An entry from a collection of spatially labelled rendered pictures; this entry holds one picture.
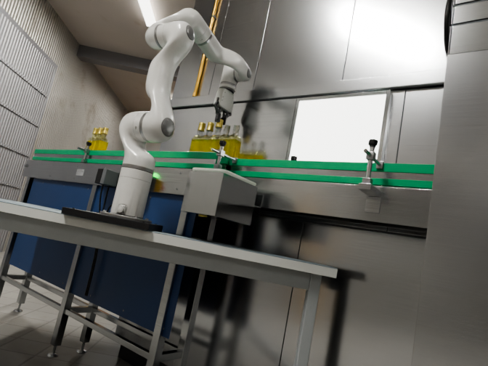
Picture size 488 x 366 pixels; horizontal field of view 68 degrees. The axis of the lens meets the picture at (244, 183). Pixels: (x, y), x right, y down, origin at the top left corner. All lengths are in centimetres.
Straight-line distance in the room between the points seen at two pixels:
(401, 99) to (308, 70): 49
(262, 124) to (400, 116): 64
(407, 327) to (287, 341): 48
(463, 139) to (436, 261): 33
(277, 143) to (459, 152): 88
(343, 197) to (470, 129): 46
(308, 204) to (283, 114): 57
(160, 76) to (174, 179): 48
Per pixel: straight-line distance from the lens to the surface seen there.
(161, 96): 146
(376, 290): 149
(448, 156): 113
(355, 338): 153
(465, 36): 127
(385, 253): 149
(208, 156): 163
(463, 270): 107
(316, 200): 138
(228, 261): 135
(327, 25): 198
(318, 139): 166
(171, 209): 171
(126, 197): 139
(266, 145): 178
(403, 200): 128
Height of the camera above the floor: 77
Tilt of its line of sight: 9 degrees up
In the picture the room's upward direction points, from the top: 11 degrees clockwise
